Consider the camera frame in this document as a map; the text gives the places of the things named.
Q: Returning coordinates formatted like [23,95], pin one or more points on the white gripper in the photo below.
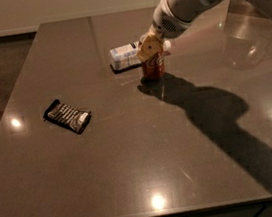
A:
[167,21]

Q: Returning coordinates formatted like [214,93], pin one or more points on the red coke can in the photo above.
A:
[153,68]

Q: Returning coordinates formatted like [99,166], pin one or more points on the black snack bar wrapper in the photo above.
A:
[67,117]

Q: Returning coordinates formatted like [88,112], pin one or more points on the clear plastic bottle blue label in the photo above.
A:
[124,57]

